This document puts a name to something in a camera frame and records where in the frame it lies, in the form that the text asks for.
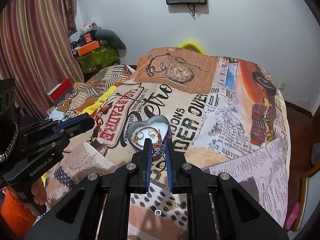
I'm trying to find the gold hoop rings cluster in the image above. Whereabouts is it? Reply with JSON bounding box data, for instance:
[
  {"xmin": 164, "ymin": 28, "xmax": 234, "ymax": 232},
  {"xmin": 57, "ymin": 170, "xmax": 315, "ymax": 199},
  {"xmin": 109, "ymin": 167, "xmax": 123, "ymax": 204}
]
[{"xmin": 131, "ymin": 131, "xmax": 144, "ymax": 146}]

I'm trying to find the orange braided cord bracelet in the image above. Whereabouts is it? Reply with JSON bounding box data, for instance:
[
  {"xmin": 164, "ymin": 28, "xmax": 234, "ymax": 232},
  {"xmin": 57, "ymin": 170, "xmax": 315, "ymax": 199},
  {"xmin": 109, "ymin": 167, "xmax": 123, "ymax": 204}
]
[{"xmin": 130, "ymin": 127, "xmax": 163, "ymax": 147}]

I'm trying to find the purple heart-shaped tin box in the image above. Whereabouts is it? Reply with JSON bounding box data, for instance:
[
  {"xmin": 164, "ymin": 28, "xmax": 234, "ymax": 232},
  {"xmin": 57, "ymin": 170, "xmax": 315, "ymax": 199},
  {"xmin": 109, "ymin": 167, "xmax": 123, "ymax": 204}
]
[{"xmin": 127, "ymin": 115, "xmax": 172, "ymax": 150}]

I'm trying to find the red beaded string bracelet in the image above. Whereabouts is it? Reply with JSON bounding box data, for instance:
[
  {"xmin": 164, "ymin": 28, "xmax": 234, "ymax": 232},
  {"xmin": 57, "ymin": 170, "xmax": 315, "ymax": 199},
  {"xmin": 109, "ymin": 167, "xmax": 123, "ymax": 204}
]
[{"xmin": 151, "ymin": 142, "xmax": 166, "ymax": 173}]

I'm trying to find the left hand holding gripper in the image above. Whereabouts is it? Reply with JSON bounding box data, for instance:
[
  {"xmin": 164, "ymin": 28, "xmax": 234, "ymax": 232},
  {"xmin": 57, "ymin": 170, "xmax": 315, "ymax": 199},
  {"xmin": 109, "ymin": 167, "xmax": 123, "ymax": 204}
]
[{"xmin": 31, "ymin": 178, "xmax": 47, "ymax": 205}]

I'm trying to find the red and white box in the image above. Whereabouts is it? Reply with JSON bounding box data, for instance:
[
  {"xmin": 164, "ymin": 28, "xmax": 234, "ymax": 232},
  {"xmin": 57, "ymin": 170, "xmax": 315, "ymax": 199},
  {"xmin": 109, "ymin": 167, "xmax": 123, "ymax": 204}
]
[{"xmin": 47, "ymin": 79, "xmax": 73, "ymax": 106}]

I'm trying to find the green patterned box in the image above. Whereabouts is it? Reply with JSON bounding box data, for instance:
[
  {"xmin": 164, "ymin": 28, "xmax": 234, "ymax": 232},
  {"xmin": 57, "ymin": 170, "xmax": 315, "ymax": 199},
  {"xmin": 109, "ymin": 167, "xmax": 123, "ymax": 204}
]
[{"xmin": 78, "ymin": 46, "xmax": 119, "ymax": 74}]

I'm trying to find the orange box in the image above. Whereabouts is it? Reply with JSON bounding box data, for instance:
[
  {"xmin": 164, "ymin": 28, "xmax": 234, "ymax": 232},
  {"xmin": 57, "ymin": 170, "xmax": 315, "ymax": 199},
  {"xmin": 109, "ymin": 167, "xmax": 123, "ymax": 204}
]
[{"xmin": 77, "ymin": 41, "xmax": 100, "ymax": 56}]

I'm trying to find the orange cloth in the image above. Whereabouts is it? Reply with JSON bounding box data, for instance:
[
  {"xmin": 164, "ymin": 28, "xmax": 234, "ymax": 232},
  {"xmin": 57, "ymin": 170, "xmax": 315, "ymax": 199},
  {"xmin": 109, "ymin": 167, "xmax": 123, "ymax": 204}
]
[{"xmin": 1, "ymin": 190, "xmax": 36, "ymax": 239}]

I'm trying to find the striped red curtain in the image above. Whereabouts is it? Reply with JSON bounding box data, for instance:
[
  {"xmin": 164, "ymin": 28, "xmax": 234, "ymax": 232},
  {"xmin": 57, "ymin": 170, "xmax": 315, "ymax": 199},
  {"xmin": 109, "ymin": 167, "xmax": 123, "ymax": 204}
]
[{"xmin": 1, "ymin": 0, "xmax": 84, "ymax": 119}]

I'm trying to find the newspaper print bedspread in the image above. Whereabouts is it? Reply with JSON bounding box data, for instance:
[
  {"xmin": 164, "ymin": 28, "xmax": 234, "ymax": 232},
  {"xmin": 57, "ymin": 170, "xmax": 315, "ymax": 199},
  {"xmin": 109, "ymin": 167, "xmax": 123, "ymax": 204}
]
[{"xmin": 47, "ymin": 48, "xmax": 290, "ymax": 226}]

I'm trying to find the braided grey cable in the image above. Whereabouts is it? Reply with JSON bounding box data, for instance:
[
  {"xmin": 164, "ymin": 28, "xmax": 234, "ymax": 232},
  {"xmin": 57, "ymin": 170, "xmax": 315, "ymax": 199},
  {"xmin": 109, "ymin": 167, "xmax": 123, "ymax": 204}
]
[{"xmin": 0, "ymin": 122, "xmax": 20, "ymax": 163}]

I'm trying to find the gold ring with stone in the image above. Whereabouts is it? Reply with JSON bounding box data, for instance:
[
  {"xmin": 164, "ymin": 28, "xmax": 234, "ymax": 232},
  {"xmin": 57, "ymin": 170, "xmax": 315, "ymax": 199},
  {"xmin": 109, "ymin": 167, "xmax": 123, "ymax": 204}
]
[{"xmin": 162, "ymin": 199, "xmax": 180, "ymax": 212}]

